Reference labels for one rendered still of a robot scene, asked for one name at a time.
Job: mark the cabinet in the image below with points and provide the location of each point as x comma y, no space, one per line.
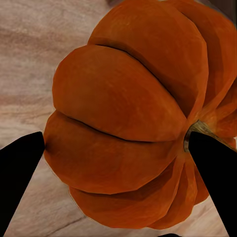
228,7

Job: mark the pumpkin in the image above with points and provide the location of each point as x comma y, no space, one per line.
126,103

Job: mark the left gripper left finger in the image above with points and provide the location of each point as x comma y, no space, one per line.
18,162

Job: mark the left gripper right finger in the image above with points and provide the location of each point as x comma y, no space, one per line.
217,165

